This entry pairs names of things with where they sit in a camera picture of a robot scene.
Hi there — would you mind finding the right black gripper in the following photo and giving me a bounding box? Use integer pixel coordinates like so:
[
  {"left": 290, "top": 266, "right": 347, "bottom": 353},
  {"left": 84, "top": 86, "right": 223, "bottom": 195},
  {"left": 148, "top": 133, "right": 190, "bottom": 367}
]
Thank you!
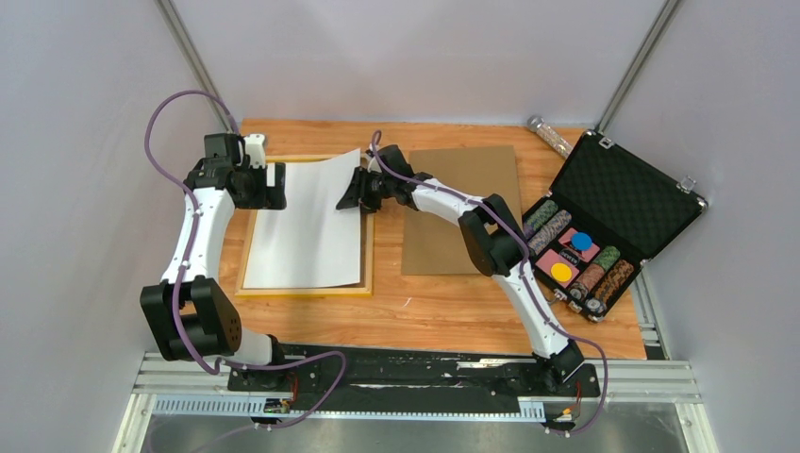
[{"left": 338, "top": 167, "right": 396, "bottom": 214}]

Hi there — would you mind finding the sunset landscape photo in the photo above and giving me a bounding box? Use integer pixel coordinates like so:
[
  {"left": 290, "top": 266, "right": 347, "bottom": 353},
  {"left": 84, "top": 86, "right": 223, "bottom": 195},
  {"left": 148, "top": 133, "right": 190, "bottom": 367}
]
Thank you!
[{"left": 242, "top": 147, "right": 364, "bottom": 290}]

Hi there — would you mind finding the yellow wooden picture frame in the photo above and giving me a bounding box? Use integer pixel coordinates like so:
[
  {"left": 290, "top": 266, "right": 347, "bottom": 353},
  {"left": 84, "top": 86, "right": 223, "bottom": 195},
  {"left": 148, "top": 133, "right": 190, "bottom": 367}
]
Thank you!
[{"left": 234, "top": 153, "right": 376, "bottom": 299}]

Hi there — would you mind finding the brown cardboard backing board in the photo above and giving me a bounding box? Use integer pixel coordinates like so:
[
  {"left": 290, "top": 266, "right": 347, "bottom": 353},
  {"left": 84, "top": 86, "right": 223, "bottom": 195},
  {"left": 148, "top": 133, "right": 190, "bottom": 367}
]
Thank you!
[{"left": 400, "top": 145, "right": 525, "bottom": 277}]

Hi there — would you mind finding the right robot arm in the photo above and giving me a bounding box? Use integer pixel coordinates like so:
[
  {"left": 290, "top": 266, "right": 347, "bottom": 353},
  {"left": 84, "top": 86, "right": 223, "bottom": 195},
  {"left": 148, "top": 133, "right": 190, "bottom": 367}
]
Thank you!
[{"left": 336, "top": 145, "right": 588, "bottom": 394}]

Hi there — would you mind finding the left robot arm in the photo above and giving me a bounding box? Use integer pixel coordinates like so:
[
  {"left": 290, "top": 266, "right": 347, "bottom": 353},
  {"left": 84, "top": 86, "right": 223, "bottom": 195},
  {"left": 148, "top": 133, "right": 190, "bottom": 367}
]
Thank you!
[{"left": 140, "top": 133, "right": 290, "bottom": 390}]

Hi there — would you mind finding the yellow round chip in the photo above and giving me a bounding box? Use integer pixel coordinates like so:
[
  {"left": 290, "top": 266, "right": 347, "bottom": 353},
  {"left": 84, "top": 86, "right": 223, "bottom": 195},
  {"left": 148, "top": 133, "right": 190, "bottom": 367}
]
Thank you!
[{"left": 550, "top": 262, "right": 574, "bottom": 283}]

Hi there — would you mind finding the blue round chip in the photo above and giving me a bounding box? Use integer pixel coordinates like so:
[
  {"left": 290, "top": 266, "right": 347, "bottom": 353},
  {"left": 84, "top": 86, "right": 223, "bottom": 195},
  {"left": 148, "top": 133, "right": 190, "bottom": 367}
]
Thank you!
[{"left": 570, "top": 232, "right": 593, "bottom": 252}]

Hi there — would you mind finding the black aluminium chip case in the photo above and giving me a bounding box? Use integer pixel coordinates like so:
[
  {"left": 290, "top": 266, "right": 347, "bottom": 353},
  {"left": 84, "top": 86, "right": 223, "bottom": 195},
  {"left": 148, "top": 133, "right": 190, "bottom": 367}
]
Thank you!
[{"left": 523, "top": 130, "right": 708, "bottom": 323}]

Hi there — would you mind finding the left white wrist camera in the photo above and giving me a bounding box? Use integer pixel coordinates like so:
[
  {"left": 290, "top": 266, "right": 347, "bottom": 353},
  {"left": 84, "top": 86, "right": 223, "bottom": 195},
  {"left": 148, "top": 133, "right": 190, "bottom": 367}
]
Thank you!
[{"left": 243, "top": 133, "right": 267, "bottom": 168}]

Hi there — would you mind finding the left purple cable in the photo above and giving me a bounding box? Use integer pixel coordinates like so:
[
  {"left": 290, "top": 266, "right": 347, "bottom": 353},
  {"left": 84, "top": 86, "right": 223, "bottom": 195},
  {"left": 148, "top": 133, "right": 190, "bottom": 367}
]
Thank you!
[{"left": 144, "top": 90, "right": 348, "bottom": 453}]

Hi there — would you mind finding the purple cable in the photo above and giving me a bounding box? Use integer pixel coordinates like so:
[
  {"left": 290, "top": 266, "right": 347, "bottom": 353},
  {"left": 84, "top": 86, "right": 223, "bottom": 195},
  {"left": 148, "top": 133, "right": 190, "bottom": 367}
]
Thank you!
[
  {"left": 144, "top": 90, "right": 348, "bottom": 453},
  {"left": 370, "top": 129, "right": 608, "bottom": 438}
]

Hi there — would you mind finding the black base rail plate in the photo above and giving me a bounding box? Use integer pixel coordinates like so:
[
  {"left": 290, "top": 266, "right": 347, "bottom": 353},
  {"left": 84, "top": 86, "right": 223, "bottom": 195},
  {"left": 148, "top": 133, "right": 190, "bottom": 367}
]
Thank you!
[{"left": 163, "top": 337, "right": 667, "bottom": 417}]

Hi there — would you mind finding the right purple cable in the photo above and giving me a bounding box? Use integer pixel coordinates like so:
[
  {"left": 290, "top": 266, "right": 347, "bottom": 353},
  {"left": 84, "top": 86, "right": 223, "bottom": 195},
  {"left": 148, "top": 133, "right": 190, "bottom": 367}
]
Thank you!
[{"left": 370, "top": 129, "right": 608, "bottom": 438}]

